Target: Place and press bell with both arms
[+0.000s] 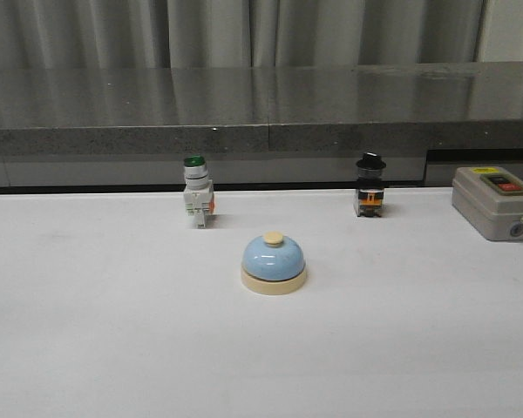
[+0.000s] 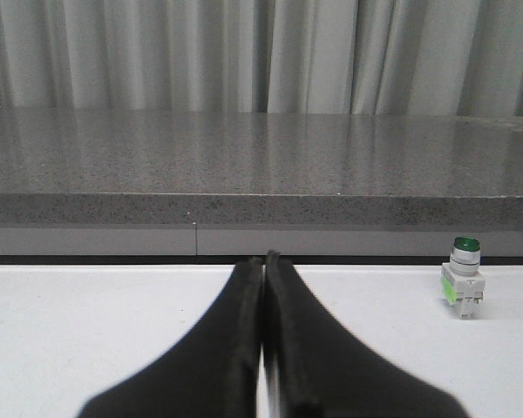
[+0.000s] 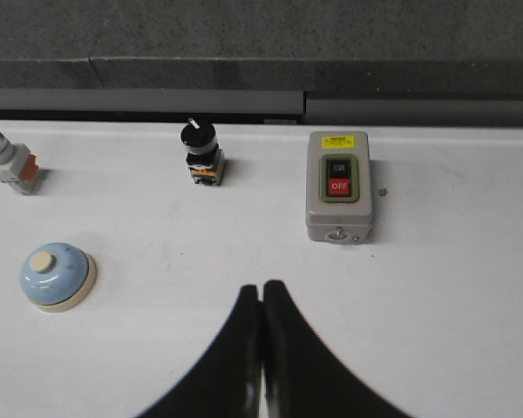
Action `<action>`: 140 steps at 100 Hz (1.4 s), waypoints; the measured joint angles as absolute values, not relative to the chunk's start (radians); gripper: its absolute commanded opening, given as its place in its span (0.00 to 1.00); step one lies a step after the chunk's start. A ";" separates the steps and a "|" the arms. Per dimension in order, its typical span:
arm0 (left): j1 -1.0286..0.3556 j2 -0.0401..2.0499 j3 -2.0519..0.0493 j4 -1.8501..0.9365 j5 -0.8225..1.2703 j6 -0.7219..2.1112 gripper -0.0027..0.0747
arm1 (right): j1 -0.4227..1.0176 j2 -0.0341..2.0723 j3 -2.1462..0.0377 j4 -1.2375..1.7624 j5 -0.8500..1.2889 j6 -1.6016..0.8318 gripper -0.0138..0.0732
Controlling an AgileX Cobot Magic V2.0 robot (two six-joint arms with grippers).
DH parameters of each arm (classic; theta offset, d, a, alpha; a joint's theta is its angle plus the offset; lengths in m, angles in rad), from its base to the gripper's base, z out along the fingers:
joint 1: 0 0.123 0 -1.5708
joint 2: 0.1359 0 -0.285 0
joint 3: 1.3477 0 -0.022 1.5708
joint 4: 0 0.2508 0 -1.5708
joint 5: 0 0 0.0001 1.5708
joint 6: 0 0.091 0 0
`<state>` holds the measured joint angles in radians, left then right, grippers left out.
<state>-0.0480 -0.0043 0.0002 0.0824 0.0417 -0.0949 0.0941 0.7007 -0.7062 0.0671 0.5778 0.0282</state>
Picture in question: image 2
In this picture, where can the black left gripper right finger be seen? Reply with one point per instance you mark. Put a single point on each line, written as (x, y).
(317, 368)

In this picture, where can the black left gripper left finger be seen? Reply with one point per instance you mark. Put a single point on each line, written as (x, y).
(211, 372)

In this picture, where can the grey stone counter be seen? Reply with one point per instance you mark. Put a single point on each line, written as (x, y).
(101, 182)

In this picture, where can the grey pleated curtain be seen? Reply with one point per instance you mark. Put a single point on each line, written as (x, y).
(359, 57)

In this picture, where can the green-capped white pushbutton switch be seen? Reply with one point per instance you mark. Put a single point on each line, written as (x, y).
(463, 285)

